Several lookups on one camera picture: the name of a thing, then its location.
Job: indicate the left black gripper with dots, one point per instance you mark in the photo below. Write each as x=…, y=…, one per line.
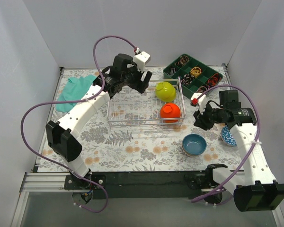
x=137, y=79

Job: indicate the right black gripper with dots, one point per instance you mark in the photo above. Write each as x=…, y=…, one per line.
x=204, y=117

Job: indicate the lime green bowl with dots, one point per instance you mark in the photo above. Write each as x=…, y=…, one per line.
x=165, y=92

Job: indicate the blue ceramic bowl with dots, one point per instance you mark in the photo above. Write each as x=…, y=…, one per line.
x=193, y=145

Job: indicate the blue white patterned bowl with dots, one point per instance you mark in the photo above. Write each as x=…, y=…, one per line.
x=227, y=136

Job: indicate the white wire dish rack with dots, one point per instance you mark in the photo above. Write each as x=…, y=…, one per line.
x=131, y=108

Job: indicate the red orange bowl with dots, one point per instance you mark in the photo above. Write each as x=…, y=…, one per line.
x=170, y=110

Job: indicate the teal cloth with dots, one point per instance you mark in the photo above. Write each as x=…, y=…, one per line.
x=76, y=88

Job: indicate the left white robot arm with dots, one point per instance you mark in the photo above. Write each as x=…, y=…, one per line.
x=62, y=135

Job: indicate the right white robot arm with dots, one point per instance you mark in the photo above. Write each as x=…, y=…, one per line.
x=252, y=185

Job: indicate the grey black folded sock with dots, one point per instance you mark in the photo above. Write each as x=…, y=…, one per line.
x=172, y=71

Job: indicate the pink black rolled sock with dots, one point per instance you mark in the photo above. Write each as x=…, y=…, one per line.
x=203, y=88

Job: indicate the brown patterned rolled sock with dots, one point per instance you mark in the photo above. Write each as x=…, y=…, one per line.
x=183, y=60

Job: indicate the black white rolled sock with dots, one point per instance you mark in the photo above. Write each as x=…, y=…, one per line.
x=187, y=79

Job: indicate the red black rolled sock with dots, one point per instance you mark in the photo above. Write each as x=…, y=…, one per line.
x=214, y=80

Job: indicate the green divided organizer tray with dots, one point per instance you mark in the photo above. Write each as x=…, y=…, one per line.
x=201, y=80

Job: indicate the yellow rolled sock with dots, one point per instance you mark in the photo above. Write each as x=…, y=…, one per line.
x=195, y=72

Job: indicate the floral patterned table mat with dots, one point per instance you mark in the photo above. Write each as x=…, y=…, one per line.
x=152, y=147

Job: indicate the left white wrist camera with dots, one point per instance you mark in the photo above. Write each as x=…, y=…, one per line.
x=140, y=59

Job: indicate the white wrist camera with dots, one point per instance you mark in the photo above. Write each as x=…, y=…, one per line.
x=140, y=59
x=199, y=100

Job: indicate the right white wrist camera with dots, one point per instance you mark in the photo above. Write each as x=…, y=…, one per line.
x=199, y=100

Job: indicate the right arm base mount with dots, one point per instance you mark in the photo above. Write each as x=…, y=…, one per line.
x=203, y=180

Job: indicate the aluminium frame rail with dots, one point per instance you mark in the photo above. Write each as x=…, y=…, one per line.
x=142, y=181

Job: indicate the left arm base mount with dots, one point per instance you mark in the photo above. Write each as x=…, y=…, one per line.
x=84, y=191

